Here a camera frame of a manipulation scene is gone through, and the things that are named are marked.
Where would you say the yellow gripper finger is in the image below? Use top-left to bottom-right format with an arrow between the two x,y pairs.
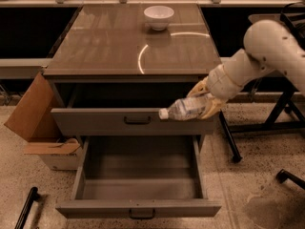
187,77 -> 209,96
200,98 -> 226,119

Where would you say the clear plastic water bottle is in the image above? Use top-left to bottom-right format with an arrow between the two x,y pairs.
158,94 -> 212,121

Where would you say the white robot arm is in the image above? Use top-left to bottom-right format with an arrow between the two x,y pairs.
188,20 -> 305,119

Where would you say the grey drawer cabinet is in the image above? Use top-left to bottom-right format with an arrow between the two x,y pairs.
43,3 -> 227,145

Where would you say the grey open lower drawer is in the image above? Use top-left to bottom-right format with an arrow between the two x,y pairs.
56,135 -> 221,219

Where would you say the grey upper drawer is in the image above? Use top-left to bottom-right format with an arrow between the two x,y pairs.
51,108 -> 215,135

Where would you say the white ceramic bowl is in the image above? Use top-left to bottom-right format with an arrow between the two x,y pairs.
144,6 -> 174,31

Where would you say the black chair base leg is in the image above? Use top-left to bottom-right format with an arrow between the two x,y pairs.
275,169 -> 305,190

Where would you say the black chair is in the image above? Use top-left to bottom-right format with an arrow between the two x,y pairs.
248,2 -> 305,42

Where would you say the brown cardboard box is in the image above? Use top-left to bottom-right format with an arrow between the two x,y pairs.
5,73 -> 82,171

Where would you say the black bar on floor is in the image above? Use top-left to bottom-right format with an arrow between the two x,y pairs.
14,187 -> 40,229

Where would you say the black table leg frame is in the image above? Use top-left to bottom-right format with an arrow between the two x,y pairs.
219,87 -> 305,163

